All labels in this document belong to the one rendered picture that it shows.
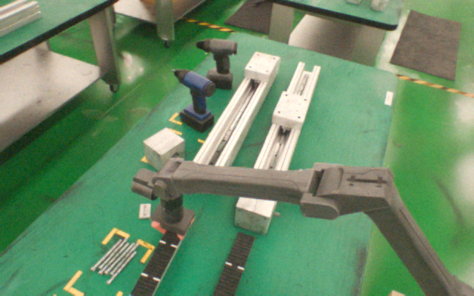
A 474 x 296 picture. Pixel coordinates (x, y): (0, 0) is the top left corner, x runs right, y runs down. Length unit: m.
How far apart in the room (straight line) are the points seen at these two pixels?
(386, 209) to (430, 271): 0.18
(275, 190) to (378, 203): 0.19
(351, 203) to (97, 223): 0.76
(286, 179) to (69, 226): 0.70
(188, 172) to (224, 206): 0.38
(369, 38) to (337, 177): 2.07
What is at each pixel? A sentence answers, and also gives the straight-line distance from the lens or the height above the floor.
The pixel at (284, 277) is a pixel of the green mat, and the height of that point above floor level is 0.78.
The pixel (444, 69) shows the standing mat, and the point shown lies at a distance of 4.00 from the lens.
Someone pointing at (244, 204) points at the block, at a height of 0.87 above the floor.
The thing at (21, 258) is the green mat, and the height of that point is 0.78.
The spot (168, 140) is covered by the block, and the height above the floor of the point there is 0.87.
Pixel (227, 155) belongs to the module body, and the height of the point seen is 0.86.
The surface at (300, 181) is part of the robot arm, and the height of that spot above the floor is 1.20.
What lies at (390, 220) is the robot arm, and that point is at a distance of 0.69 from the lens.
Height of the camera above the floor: 1.70
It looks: 42 degrees down
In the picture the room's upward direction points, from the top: 6 degrees clockwise
